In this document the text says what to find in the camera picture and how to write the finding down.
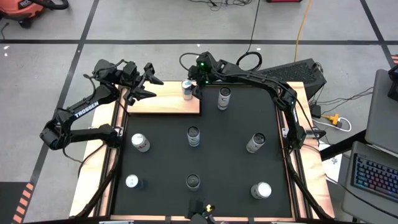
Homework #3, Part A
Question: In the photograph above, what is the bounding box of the orange shop vacuum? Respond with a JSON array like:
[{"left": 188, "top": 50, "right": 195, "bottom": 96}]
[{"left": 0, "top": 0, "right": 46, "bottom": 29}]

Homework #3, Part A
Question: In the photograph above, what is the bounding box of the black aluminium table frame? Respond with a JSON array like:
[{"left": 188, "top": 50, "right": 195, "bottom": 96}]
[{"left": 70, "top": 81, "right": 335, "bottom": 224}]

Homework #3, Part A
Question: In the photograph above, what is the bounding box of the black vacuum hose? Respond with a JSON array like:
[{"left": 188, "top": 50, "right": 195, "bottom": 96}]
[{"left": 29, "top": 0, "right": 70, "bottom": 10}]

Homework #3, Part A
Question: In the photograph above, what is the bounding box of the yellow hanging cord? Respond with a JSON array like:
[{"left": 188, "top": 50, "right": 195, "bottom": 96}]
[{"left": 294, "top": 0, "right": 313, "bottom": 62}]

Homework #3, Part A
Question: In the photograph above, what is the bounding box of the black mesh computer tower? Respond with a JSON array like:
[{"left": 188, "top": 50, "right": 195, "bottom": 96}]
[{"left": 242, "top": 58, "right": 328, "bottom": 101}]

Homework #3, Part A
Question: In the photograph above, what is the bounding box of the orange power splitter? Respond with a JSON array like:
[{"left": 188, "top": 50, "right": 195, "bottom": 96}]
[{"left": 322, "top": 113, "right": 342, "bottom": 126}]

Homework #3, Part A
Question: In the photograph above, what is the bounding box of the black desktop device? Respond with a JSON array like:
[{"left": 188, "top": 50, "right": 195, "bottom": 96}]
[{"left": 387, "top": 63, "right": 398, "bottom": 102}]

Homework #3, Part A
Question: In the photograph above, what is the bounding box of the silver-topped dark blue can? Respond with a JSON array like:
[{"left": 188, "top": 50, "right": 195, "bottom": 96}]
[{"left": 125, "top": 174, "right": 144, "bottom": 190}]

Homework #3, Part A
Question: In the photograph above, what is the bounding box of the Celsius Arctic Vibe can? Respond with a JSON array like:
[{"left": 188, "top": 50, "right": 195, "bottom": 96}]
[
  {"left": 187, "top": 126, "right": 201, "bottom": 147},
  {"left": 185, "top": 173, "right": 201, "bottom": 192}
]

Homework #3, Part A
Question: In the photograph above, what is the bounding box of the grey desk top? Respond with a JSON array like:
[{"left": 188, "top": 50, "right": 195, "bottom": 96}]
[{"left": 364, "top": 68, "right": 398, "bottom": 154}]

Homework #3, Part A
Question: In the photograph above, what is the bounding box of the white paper sheet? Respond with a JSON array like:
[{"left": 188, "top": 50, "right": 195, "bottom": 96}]
[{"left": 319, "top": 142, "right": 343, "bottom": 184}]

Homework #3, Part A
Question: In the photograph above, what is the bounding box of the laptop with rainbow keyboard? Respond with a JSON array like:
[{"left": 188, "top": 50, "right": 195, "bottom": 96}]
[{"left": 341, "top": 140, "right": 398, "bottom": 224}]

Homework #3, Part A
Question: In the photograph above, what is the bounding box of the blue silver Red Bull can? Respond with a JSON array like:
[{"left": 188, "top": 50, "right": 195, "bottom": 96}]
[{"left": 181, "top": 79, "right": 193, "bottom": 101}]

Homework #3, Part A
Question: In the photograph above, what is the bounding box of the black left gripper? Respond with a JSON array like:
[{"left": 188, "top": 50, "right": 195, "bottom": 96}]
[{"left": 119, "top": 61, "right": 165, "bottom": 106}]

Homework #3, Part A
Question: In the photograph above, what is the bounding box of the black blurry object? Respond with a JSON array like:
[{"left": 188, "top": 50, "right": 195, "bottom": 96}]
[{"left": 185, "top": 198, "right": 217, "bottom": 224}]

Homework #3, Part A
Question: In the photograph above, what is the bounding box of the silver Diet Coke can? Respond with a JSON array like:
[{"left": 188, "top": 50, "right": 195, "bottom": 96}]
[
  {"left": 250, "top": 182, "right": 272, "bottom": 200},
  {"left": 131, "top": 133, "right": 151, "bottom": 153}
]

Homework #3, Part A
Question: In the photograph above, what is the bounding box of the black floor cable tangle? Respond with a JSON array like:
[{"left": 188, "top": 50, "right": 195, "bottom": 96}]
[{"left": 188, "top": 0, "right": 253, "bottom": 12}]

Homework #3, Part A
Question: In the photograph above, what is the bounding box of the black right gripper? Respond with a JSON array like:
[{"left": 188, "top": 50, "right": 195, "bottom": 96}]
[{"left": 187, "top": 52, "right": 218, "bottom": 101}]

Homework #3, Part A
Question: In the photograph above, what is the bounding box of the black power adapter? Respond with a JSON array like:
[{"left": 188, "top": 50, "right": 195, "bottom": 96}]
[{"left": 309, "top": 104, "right": 323, "bottom": 119}]

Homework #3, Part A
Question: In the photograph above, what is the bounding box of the Celsius Tropical Vibe can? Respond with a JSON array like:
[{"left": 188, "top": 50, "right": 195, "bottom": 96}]
[
  {"left": 217, "top": 86, "right": 232, "bottom": 111},
  {"left": 246, "top": 133, "right": 267, "bottom": 154}
]

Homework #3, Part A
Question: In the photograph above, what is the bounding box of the small grey black box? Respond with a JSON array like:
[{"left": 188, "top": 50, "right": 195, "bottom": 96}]
[{"left": 304, "top": 128, "right": 327, "bottom": 139}]

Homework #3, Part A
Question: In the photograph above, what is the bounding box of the black table mat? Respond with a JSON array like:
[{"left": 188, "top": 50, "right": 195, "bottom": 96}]
[{"left": 111, "top": 84, "right": 293, "bottom": 218}]

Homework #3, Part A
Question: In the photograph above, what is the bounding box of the white power cable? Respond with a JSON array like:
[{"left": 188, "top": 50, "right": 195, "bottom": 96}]
[{"left": 312, "top": 116, "right": 352, "bottom": 133}]

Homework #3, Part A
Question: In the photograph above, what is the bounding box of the black coiled cable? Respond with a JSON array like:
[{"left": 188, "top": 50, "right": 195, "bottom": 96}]
[{"left": 235, "top": 0, "right": 264, "bottom": 73}]

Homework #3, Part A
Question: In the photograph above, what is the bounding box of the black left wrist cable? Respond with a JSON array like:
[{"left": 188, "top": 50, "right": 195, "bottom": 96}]
[{"left": 83, "top": 58, "right": 126, "bottom": 94}]

